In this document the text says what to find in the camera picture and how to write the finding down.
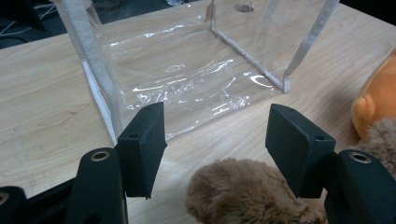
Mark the clear plastic bag white trim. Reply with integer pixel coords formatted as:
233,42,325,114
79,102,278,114
50,0,341,147

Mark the brown teddy bear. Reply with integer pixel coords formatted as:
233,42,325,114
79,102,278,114
185,117,396,224

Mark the orange plush toy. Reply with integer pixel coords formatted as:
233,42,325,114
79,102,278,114
350,49,396,140

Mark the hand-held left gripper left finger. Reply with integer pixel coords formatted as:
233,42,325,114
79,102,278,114
116,101,168,200

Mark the white cable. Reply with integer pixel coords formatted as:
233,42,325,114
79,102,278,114
0,3,61,40

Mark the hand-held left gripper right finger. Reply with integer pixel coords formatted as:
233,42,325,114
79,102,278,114
264,103,337,199

